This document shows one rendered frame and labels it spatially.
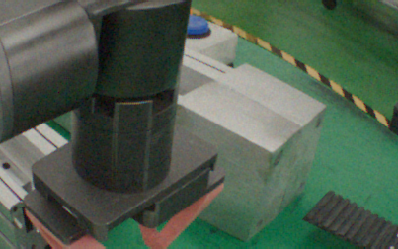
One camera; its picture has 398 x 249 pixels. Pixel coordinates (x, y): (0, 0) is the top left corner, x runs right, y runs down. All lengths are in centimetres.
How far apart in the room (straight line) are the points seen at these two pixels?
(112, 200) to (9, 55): 12
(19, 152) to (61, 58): 25
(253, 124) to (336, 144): 20
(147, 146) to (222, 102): 20
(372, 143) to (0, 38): 54
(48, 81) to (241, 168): 27
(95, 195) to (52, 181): 3
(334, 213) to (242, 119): 12
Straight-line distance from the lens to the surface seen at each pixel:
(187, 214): 39
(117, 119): 30
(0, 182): 42
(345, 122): 72
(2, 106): 24
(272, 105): 52
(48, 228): 33
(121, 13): 27
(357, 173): 64
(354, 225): 51
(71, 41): 25
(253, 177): 48
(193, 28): 69
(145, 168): 32
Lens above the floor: 113
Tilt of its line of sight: 32 degrees down
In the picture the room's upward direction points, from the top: 9 degrees clockwise
